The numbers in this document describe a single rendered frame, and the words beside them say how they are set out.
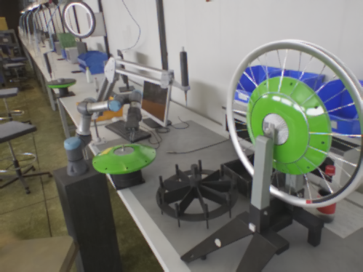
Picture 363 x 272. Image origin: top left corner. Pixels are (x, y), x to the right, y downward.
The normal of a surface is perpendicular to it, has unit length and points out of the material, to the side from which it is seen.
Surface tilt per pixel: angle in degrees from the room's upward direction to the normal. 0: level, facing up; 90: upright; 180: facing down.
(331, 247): 0
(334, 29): 90
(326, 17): 90
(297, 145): 94
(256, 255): 18
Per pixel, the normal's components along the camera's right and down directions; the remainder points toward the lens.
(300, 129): -0.73, 0.25
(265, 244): -0.32, -0.80
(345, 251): -0.06, -0.92
